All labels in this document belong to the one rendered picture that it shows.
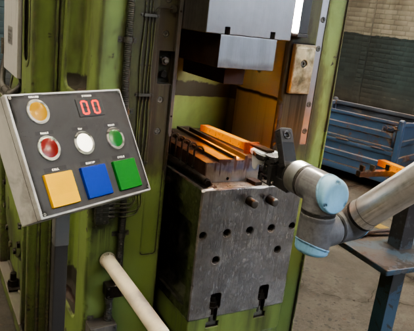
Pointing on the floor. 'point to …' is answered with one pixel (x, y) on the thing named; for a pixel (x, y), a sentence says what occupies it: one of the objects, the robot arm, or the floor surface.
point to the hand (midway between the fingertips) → (255, 148)
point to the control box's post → (58, 272)
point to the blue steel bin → (372, 137)
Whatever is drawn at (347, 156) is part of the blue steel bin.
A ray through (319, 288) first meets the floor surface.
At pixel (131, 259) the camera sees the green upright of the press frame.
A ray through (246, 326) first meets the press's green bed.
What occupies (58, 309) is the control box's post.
